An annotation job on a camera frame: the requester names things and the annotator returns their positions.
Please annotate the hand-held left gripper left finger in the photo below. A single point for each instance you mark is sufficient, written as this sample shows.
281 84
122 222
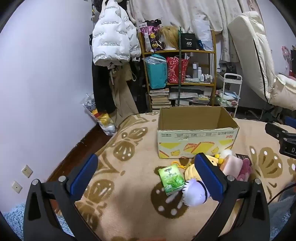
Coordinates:
85 171

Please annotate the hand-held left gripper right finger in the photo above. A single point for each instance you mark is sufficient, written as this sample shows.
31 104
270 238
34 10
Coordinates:
208 176

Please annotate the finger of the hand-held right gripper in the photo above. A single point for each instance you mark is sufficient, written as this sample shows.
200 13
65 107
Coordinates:
275 130

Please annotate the yellow dog plush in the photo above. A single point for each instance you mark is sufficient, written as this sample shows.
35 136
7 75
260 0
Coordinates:
191 172

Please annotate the pink swirl roll plush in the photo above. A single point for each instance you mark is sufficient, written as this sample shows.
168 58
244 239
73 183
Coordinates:
231 165

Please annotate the printed cardboard box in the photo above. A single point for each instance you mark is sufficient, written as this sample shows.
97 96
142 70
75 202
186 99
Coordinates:
196 141

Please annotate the white-haired plush doll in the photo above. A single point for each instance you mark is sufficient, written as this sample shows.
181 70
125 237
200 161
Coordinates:
194 194

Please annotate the green drink carton plush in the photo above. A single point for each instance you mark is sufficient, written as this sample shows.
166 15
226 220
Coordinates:
171 179

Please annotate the pink plush toy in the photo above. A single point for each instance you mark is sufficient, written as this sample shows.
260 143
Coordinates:
245 170

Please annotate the cream duvet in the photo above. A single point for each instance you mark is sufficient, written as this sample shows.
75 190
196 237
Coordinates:
285 91

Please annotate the beige patterned blanket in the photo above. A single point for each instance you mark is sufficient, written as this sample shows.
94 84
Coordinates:
138 176

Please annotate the plastic bag of toys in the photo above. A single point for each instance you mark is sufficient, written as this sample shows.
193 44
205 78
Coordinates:
101 115

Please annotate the white trolley cart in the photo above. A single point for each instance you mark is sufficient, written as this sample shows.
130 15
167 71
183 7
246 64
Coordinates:
230 92

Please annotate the pink hand fan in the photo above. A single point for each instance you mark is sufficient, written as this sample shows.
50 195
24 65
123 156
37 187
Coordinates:
286 53

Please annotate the white upright mattress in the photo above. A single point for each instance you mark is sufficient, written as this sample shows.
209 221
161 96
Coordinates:
249 53

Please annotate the black hanging garment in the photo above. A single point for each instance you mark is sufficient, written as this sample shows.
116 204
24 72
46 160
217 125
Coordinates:
101 88

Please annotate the blue fluffy rug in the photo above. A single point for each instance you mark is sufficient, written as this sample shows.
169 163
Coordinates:
13 217

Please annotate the wooden shelf rack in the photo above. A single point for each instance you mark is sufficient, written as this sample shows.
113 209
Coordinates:
214 69

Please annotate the beige hanging pants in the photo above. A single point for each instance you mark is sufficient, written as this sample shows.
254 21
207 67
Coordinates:
122 92

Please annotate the group of white bottles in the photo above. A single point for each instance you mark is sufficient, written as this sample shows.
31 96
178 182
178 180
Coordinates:
203 75

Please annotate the stack of books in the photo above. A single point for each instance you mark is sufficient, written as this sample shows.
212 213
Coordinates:
159 98

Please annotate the red patterned gift bag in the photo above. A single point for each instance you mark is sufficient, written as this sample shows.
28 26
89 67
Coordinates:
177 70

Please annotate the green pole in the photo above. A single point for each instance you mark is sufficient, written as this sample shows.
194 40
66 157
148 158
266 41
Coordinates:
179 69

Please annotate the teal bag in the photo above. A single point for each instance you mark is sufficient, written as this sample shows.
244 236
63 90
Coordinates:
156 73

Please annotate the black box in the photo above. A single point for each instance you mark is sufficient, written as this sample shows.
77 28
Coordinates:
187 41

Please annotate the white puffer jacket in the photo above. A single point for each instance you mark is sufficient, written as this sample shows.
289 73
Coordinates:
111 39

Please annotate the blonde wig on head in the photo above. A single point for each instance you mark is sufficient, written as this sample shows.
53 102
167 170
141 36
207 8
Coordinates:
170 37

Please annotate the white patterned curtain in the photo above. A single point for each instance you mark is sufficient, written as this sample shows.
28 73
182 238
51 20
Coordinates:
185 16

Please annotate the purple printed bag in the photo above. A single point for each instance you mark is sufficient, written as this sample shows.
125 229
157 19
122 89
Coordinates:
150 37

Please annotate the white wall socket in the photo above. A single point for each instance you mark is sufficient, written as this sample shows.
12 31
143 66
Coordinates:
27 171
17 186

